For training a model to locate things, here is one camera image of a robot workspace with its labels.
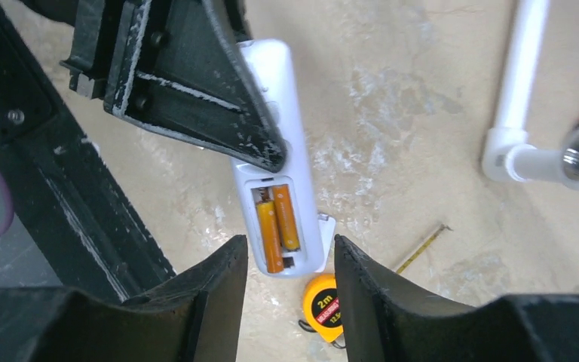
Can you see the white PVC pipe frame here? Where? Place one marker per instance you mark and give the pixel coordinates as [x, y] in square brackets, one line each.
[534, 135]

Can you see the orange AAA battery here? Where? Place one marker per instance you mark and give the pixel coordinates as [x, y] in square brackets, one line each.
[285, 217]
[270, 237]

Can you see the yellow tape measure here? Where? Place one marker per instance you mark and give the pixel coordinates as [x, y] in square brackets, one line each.
[321, 304]

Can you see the white battery cover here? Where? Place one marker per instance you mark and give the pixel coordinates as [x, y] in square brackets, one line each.
[327, 226]

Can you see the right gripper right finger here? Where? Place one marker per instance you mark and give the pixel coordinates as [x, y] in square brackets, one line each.
[386, 317]

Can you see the white remote control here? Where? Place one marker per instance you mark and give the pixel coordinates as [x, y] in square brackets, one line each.
[285, 159]

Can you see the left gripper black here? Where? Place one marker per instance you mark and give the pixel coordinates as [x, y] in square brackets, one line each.
[173, 68]

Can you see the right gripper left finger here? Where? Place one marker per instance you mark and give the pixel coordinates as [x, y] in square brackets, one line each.
[194, 316]

